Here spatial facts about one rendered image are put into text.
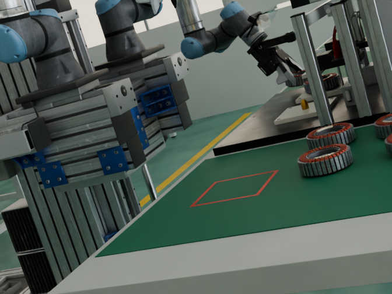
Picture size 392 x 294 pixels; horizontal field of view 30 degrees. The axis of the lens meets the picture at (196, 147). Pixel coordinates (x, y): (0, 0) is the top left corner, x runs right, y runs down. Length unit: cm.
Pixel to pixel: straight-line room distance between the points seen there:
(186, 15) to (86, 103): 47
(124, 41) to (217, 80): 461
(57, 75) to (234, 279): 124
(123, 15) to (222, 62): 455
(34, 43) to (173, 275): 115
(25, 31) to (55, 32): 13
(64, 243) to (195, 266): 149
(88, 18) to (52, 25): 548
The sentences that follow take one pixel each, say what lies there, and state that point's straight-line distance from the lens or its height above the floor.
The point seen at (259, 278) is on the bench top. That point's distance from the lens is 115.
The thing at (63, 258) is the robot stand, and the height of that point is 42.
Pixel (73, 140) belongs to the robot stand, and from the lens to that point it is 229.
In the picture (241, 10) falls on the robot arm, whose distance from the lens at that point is 248.
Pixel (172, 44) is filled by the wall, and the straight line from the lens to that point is 738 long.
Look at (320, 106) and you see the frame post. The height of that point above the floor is 82.
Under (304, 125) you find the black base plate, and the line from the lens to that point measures 192.
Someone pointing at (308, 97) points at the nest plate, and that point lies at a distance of 224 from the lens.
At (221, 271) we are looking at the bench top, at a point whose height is 75.
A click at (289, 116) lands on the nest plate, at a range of 202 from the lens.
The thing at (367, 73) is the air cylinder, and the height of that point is 81.
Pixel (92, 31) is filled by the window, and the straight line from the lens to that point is 775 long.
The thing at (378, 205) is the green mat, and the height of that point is 75.
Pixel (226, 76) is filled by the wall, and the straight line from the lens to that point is 723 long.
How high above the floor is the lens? 116
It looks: 11 degrees down
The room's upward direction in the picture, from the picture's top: 17 degrees counter-clockwise
